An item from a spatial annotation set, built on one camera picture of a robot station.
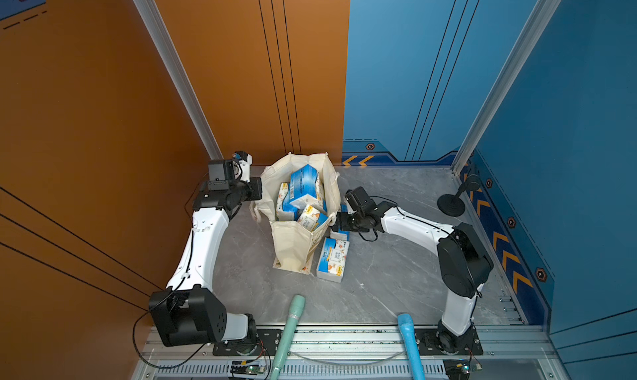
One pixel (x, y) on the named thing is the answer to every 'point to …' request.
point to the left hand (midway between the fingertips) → (260, 180)
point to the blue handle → (406, 324)
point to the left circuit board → (241, 367)
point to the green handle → (296, 306)
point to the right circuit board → (460, 368)
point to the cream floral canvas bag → (294, 245)
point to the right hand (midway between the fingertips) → (340, 224)
